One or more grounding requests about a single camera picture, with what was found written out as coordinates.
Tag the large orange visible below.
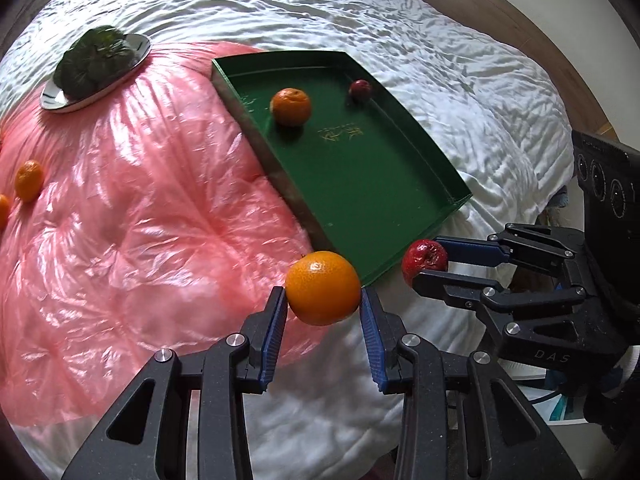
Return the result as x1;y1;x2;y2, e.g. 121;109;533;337
284;250;361;326

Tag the white bed duvet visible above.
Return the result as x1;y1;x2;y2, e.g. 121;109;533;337
1;0;573;478

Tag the green rectangular tray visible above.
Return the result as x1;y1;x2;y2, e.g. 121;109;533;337
212;50;471;285

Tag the pink plastic sheet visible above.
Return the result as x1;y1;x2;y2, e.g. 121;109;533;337
1;42;310;427

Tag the small red apple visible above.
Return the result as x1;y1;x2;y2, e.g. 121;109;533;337
348;79;372;103

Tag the wooden headboard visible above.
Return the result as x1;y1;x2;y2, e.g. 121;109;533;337
423;0;617;140

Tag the orange in tray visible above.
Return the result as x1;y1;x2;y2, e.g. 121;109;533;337
270;88;312;127

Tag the small tangerine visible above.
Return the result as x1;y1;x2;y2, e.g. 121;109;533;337
14;159;44;204
0;194;12;231

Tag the silver oval plate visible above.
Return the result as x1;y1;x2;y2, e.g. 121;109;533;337
40;32;152;114

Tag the green leafy vegetable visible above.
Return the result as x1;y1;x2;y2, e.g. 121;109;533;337
53;25;138;100

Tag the black camera box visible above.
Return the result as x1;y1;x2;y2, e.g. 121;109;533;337
572;130;639;296

